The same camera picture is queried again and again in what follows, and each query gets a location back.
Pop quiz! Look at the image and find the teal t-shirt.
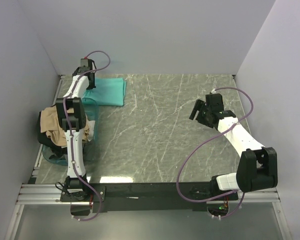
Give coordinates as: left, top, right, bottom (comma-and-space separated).
83, 78, 127, 107

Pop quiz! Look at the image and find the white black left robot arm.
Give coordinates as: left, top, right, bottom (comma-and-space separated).
55, 57, 95, 201

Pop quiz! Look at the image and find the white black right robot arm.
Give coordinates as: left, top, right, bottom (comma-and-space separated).
189, 93, 278, 200

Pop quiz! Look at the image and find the teal plastic laundry bin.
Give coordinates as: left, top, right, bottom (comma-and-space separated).
36, 98, 99, 166

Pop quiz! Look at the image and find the white t-shirt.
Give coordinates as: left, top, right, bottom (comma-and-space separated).
87, 120, 96, 142

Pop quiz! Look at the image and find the beige t-shirt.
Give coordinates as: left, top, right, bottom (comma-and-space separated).
40, 105, 89, 148

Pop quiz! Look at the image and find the grey t-shirt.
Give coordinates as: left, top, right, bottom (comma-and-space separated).
83, 140, 96, 162

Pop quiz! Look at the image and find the black t-shirt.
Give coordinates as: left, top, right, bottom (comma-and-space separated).
36, 112, 67, 157

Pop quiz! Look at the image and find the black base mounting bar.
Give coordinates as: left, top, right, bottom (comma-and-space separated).
60, 182, 239, 215

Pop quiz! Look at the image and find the aluminium frame rail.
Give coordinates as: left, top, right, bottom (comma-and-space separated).
5, 180, 292, 240

